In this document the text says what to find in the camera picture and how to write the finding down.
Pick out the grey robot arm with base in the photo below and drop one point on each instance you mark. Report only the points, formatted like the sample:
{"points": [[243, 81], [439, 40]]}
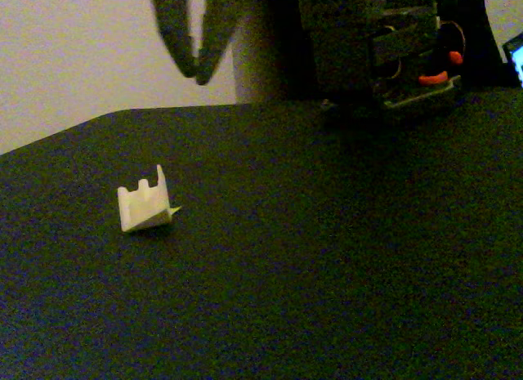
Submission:
{"points": [[339, 49]]}

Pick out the laptop with lit screen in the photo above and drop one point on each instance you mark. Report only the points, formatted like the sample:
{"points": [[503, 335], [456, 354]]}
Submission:
{"points": [[517, 57]]}

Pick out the small green tape marker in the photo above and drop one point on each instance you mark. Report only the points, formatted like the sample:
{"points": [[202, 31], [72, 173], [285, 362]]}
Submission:
{"points": [[176, 209]]}

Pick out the black clamp with orange pads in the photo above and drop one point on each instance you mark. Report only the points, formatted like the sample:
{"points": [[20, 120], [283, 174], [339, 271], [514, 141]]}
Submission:
{"points": [[433, 78]]}

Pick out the dark blue desk mat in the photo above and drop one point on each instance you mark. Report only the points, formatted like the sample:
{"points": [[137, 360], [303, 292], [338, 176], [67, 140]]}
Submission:
{"points": [[245, 274]]}

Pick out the white plastic printed part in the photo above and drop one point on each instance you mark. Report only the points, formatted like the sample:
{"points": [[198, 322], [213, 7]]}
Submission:
{"points": [[143, 208]]}

